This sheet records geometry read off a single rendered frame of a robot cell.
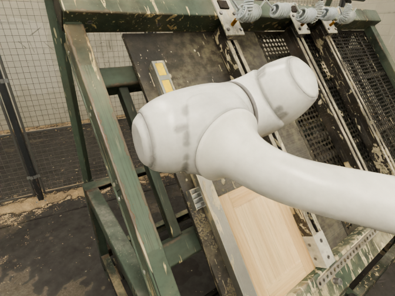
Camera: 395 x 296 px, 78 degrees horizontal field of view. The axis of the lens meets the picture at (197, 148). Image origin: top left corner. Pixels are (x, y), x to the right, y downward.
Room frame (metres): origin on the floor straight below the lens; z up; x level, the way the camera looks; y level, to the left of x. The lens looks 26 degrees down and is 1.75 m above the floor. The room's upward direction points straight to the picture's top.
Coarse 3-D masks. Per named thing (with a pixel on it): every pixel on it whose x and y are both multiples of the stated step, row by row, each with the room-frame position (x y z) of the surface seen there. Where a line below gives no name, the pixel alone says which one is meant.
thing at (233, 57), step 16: (224, 0) 1.25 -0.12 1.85; (224, 16) 1.18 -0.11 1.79; (224, 32) 1.17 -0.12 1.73; (240, 32) 1.17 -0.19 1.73; (224, 48) 1.16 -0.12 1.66; (240, 64) 1.10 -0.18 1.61; (272, 144) 0.90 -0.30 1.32; (304, 224) 0.73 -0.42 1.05; (304, 240) 0.72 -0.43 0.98; (320, 240) 0.70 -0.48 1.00; (320, 256) 0.66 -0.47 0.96
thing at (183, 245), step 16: (320, 64) 1.69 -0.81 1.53; (112, 80) 0.90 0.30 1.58; (128, 80) 0.93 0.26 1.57; (128, 96) 0.90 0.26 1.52; (336, 96) 1.57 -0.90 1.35; (128, 112) 0.86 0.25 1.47; (352, 128) 1.45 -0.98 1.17; (160, 192) 0.70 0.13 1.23; (160, 208) 0.68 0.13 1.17; (176, 224) 0.64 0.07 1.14; (176, 240) 0.60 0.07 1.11; (192, 240) 0.61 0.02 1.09; (176, 256) 0.56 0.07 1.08
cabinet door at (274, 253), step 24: (240, 192) 0.75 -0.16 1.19; (240, 216) 0.69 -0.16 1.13; (264, 216) 0.73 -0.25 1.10; (288, 216) 0.77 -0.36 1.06; (240, 240) 0.63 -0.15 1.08; (264, 240) 0.66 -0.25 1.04; (288, 240) 0.70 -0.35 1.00; (264, 264) 0.60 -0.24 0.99; (288, 264) 0.64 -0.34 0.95; (312, 264) 0.67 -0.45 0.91; (264, 288) 0.55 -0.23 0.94; (288, 288) 0.57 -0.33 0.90
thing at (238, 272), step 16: (160, 80) 0.90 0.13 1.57; (192, 176) 0.73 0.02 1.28; (208, 192) 0.68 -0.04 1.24; (208, 208) 0.65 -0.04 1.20; (224, 224) 0.63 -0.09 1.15; (224, 240) 0.59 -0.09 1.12; (224, 256) 0.57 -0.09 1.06; (240, 256) 0.58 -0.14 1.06; (240, 272) 0.54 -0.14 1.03; (240, 288) 0.51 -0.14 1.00
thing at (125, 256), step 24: (144, 168) 1.61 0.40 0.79; (96, 192) 1.30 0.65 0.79; (96, 216) 1.12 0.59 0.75; (96, 240) 1.34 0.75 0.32; (120, 240) 0.90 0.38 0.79; (120, 264) 0.78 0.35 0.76; (384, 264) 1.25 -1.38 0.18; (120, 288) 1.06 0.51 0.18; (144, 288) 0.65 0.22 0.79; (216, 288) 0.62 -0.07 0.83; (360, 288) 1.06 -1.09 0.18
